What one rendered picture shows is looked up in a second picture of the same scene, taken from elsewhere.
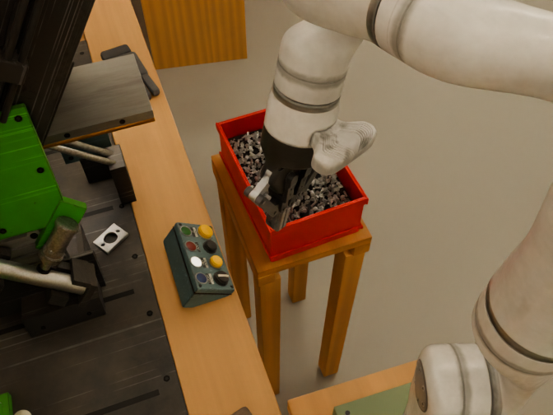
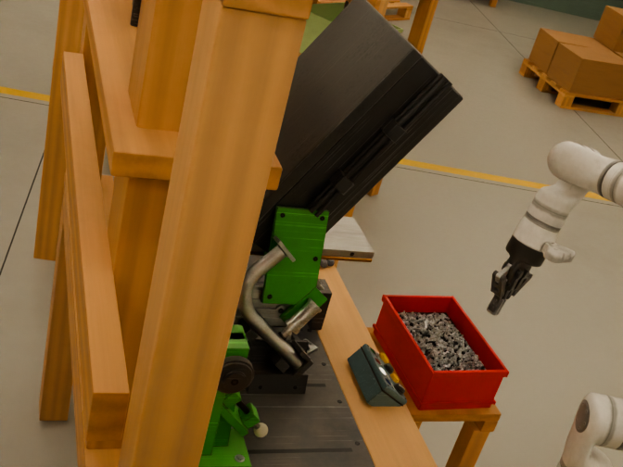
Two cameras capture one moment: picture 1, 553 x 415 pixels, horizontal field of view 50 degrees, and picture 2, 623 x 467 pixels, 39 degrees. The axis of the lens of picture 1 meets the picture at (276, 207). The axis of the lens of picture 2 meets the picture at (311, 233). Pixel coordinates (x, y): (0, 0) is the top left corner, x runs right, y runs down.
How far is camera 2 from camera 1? 1.15 m
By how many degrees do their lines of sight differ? 26
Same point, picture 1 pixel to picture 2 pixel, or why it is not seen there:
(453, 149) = (535, 438)
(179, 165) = (353, 316)
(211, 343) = (389, 431)
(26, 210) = (291, 285)
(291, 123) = (535, 233)
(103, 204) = not seen: hidden behind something
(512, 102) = not seen: hidden behind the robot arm
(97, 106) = (334, 240)
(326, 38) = (564, 194)
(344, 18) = (586, 178)
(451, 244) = not seen: outside the picture
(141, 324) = (333, 407)
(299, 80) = (547, 209)
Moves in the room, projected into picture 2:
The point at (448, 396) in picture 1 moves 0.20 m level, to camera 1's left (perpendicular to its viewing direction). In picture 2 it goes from (603, 411) to (493, 384)
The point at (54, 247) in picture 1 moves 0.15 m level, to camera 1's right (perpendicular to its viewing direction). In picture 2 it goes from (302, 318) to (371, 334)
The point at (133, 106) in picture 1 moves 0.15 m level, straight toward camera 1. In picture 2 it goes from (361, 246) to (379, 283)
